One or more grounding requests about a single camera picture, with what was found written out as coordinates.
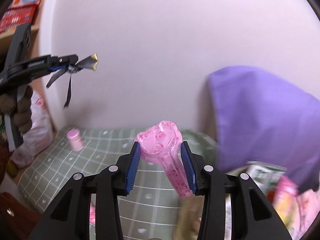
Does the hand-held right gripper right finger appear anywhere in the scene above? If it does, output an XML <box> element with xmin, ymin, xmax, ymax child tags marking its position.
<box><xmin>180</xmin><ymin>141</ymin><xmax>292</xmax><ymax>240</ymax></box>

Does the person's left hand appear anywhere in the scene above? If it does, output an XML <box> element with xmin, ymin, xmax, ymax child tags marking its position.
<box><xmin>0</xmin><ymin>86</ymin><xmax>33</xmax><ymax>135</ymax></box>

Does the green milk carton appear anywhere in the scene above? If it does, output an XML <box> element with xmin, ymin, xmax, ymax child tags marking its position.
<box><xmin>246</xmin><ymin>162</ymin><xmax>287</xmax><ymax>195</ymax></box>

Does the black gold wrapper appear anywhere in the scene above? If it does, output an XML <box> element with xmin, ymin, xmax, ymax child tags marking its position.
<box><xmin>46</xmin><ymin>53</ymin><xmax>99</xmax><ymax>108</ymax></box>

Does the pink jar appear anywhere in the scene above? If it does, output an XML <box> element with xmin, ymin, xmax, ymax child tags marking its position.
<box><xmin>66</xmin><ymin>129</ymin><xmax>84</xmax><ymax>152</ymax></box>

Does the purple cloth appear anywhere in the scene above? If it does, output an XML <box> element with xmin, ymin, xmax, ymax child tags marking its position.
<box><xmin>205</xmin><ymin>65</ymin><xmax>320</xmax><ymax>193</ymax></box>

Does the red packet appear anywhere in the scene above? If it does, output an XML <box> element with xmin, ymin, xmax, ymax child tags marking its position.
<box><xmin>0</xmin><ymin>5</ymin><xmax>38</xmax><ymax>34</ymax></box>

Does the pink translucent wrapper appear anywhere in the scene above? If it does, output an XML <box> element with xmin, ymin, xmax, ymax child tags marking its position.
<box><xmin>135</xmin><ymin>120</ymin><xmax>193</xmax><ymax>200</ymax></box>

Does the green checked tablecloth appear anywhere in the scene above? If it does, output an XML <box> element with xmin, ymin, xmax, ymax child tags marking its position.
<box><xmin>17</xmin><ymin>127</ymin><xmax>225</xmax><ymax>240</ymax></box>

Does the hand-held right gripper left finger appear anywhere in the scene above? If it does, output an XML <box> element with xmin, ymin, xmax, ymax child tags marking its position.
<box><xmin>32</xmin><ymin>141</ymin><xmax>141</xmax><ymax>240</ymax></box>

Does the white plastic bag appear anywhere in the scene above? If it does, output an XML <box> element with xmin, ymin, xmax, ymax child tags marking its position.
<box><xmin>12</xmin><ymin>90</ymin><xmax>54</xmax><ymax>168</ymax></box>

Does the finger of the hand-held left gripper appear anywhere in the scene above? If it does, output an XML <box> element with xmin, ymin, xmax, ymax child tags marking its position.
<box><xmin>26</xmin><ymin>54</ymin><xmax>79</xmax><ymax>69</ymax></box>
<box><xmin>7</xmin><ymin>66</ymin><xmax>71</xmax><ymax>85</ymax></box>

